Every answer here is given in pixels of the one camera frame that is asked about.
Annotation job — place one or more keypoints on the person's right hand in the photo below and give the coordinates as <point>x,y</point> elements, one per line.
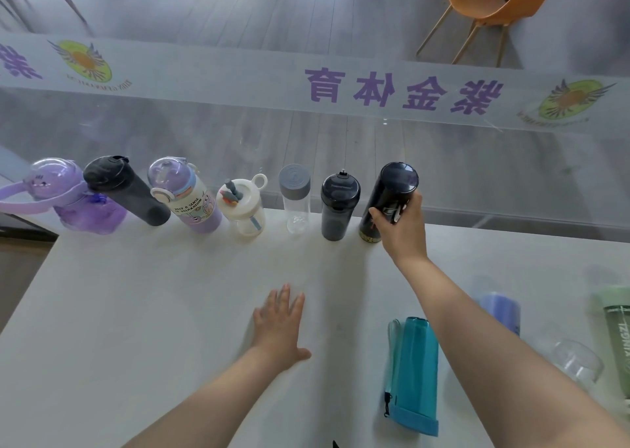
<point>406,241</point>

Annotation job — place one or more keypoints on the person's left hand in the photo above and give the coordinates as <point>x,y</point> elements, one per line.
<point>278,334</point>

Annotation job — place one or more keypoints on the tall black thermos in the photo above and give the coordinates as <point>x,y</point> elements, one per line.
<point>394,182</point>

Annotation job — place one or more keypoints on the lavender bottle with white lid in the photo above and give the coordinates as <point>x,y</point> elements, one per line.
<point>502,312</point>

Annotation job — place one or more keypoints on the clear bottle with grey cap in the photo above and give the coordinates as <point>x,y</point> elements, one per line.
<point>294,179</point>

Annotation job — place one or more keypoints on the clear cup with cream lid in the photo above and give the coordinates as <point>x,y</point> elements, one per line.
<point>241,206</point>

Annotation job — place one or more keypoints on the teal plastic bottle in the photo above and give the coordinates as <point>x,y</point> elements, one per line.
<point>416,374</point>

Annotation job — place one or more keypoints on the purple-lid printed white bottle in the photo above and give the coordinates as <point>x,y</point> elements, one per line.
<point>187,201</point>

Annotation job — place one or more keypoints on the clear bottle with beige lid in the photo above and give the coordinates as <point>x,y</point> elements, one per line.
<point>576,359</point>

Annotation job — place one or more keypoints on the dark grey flip-top bottle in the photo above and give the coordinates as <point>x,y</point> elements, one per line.
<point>123,189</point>

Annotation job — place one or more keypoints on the green Xingzi bottle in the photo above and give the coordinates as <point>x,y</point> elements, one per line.
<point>619,339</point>

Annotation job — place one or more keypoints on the person's left forearm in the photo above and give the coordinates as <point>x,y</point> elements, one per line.
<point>206,403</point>

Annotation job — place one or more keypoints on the person's right forearm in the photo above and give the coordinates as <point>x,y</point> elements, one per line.
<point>502,364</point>

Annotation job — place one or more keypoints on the white table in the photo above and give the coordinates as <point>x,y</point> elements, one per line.
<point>147,305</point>

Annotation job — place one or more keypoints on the frosted band with purple print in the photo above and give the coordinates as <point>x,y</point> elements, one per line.
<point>221,78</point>

